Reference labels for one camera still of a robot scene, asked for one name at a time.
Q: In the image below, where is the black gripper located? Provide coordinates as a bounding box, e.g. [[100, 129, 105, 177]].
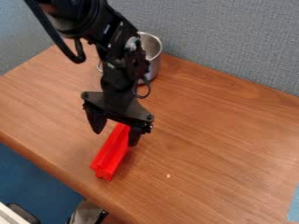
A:
[[80, 81, 155, 147]]

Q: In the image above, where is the red star-shaped bar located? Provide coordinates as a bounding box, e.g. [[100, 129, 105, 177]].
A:
[[89, 123, 129, 181]]

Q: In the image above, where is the stainless steel pot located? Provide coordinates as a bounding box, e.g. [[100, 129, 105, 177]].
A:
[[95, 30, 163, 87]]

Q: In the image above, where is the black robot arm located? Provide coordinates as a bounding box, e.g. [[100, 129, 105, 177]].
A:
[[32, 0, 155, 146]]

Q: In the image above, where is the white object bottom left corner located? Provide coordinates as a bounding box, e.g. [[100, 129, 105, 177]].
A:
[[0, 202, 30, 224]]

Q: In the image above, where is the grey chair part below table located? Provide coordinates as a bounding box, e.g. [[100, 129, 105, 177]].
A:
[[65, 199, 108, 224]]

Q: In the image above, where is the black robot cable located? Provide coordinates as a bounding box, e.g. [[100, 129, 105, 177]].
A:
[[22, 0, 88, 65]]

